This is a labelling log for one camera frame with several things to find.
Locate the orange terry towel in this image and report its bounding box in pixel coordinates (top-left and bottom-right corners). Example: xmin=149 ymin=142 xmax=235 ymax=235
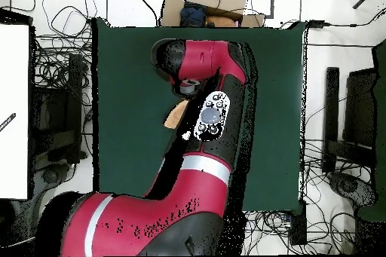
xmin=163 ymin=99 xmax=190 ymax=130

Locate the dark green table cloth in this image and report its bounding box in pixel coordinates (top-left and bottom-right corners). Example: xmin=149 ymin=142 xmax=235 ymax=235
xmin=91 ymin=17 xmax=308 ymax=215

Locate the orange garment in box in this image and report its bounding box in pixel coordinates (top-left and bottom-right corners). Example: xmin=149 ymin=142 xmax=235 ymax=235
xmin=205 ymin=15 xmax=237 ymax=28

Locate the dark blue garment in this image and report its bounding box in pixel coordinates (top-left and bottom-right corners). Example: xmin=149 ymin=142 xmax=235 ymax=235
xmin=179 ymin=2 xmax=207 ymax=28

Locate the black metal stand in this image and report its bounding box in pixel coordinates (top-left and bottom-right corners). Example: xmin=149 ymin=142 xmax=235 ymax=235
xmin=29 ymin=54 xmax=87 ymax=165

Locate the black power strip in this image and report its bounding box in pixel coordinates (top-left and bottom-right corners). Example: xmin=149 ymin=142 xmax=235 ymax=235
xmin=289 ymin=200 xmax=308 ymax=246

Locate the grey chair base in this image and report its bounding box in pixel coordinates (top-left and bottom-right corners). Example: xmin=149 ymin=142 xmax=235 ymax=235
xmin=32 ymin=163 xmax=72 ymax=207
xmin=328 ymin=171 xmax=378 ymax=208

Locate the white panel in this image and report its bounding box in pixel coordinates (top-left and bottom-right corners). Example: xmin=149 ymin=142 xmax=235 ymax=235
xmin=0 ymin=23 xmax=30 ymax=200

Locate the black marker pen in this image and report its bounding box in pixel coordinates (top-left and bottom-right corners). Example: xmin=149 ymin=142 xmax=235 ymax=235
xmin=0 ymin=112 xmax=17 ymax=133

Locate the green cloth on side table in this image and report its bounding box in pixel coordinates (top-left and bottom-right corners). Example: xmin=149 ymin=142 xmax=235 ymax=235
xmin=357 ymin=38 xmax=386 ymax=222

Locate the black metal frame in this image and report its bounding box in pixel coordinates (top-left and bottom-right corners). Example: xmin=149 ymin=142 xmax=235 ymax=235
xmin=322 ymin=66 xmax=378 ymax=174

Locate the black looped cable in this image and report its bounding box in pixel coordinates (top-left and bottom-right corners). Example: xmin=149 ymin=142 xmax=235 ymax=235
xmin=41 ymin=0 xmax=99 ymax=40

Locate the black adapter cable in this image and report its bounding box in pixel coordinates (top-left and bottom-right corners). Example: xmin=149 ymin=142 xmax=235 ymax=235
xmin=323 ymin=8 xmax=386 ymax=28

